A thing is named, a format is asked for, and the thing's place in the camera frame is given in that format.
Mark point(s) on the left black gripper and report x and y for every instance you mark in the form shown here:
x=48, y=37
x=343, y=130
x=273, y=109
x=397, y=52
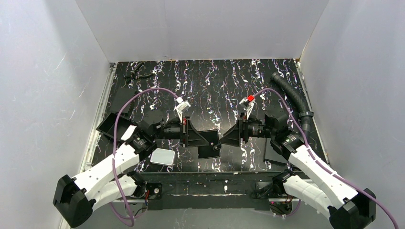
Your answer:
x=184, y=131

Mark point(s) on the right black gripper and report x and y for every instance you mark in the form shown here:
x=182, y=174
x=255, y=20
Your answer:
x=243, y=129

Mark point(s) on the white card stack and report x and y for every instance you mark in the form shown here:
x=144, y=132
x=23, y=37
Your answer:
x=163, y=157

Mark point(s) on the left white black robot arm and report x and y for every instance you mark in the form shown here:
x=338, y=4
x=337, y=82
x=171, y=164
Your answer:
x=77, y=197

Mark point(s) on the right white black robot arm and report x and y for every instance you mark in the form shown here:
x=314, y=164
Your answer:
x=342, y=205

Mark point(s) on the dark grey flat box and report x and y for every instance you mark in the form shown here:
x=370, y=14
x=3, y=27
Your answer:
x=121, y=97
x=273, y=157

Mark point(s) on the dark grey left flat box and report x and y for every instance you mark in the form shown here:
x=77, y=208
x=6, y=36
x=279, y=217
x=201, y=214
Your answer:
x=121, y=97

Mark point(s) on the black pliers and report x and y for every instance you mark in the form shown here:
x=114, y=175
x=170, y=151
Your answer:
x=135, y=75

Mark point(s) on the black open tray box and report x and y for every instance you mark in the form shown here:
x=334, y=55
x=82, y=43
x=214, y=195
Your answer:
x=125, y=128

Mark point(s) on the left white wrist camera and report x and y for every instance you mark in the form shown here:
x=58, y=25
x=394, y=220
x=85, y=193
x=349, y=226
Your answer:
x=181, y=107

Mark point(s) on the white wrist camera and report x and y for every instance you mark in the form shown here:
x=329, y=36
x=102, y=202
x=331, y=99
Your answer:
x=181, y=107
x=247, y=103

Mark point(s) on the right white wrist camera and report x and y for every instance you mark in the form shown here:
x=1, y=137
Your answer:
x=247, y=103

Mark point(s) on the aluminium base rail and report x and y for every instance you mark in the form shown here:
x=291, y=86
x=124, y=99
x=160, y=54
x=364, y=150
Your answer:
x=182, y=190

